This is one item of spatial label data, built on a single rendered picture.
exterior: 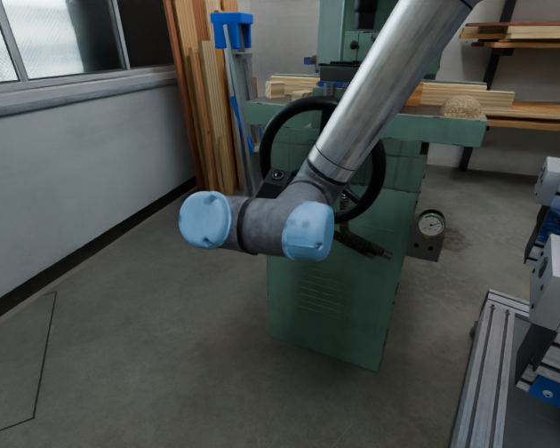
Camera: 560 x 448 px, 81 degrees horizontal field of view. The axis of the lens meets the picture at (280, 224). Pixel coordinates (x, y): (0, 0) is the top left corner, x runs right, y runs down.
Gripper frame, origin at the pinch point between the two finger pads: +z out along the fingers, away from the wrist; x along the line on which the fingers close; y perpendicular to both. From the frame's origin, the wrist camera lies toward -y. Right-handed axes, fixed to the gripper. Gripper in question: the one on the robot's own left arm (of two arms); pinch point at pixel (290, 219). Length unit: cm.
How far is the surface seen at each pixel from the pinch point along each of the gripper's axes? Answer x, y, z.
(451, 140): 29.9, -25.1, 12.8
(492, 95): 38, -40, 22
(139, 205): -133, 13, 93
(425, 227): 28.8, -4.6, 17.4
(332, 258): 5.5, 9.7, 32.5
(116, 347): -70, 64, 30
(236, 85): -67, -59, 73
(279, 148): -13.0, -18.8, 16.5
